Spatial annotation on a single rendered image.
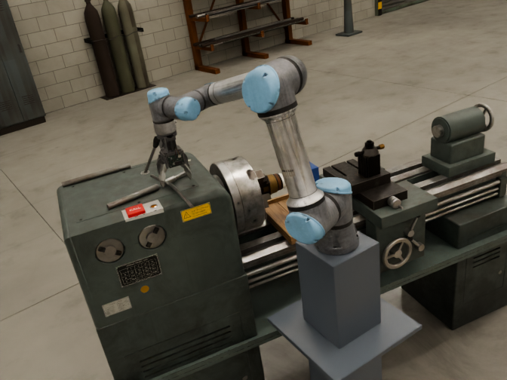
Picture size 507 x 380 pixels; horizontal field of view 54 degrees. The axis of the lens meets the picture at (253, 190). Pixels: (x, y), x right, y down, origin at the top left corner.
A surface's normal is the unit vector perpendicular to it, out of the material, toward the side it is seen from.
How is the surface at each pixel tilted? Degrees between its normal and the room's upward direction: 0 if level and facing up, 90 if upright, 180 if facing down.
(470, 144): 90
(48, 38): 90
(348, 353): 0
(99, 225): 0
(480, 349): 0
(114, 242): 90
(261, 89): 82
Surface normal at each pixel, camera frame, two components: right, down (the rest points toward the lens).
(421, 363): -0.13, -0.88
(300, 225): -0.54, 0.55
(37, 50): 0.60, 0.29
